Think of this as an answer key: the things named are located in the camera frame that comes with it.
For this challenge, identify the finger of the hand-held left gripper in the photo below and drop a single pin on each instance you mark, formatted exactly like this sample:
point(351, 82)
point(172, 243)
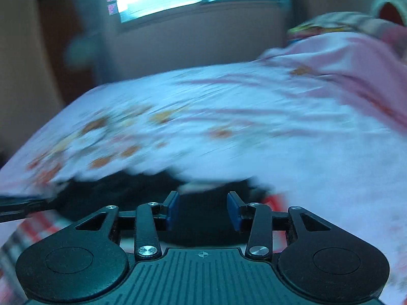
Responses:
point(22, 208)

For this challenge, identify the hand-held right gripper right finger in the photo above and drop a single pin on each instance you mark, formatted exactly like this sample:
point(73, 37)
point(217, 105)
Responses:
point(233, 213)

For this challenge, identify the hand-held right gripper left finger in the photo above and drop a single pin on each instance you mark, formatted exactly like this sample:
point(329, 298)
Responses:
point(171, 209)

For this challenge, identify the striped cartoon print sweater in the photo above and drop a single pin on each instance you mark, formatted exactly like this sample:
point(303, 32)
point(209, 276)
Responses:
point(127, 190)

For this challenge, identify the bed with floral sheet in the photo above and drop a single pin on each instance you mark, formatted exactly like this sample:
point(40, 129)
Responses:
point(222, 127)

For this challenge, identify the brown wooden door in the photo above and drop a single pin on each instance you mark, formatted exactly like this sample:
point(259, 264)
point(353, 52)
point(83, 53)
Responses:
point(54, 38)

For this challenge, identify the pink quilt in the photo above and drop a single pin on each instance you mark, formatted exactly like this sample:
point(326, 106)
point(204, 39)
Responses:
point(349, 70)

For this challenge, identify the colourful printed cloth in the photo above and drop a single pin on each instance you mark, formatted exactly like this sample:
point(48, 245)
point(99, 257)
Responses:
point(305, 28)

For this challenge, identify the striped pink pillow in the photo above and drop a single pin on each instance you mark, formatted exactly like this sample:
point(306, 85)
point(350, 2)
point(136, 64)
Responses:
point(349, 22)

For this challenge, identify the red wooden headboard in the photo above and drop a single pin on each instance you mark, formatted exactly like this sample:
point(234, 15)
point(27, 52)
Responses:
point(392, 9)

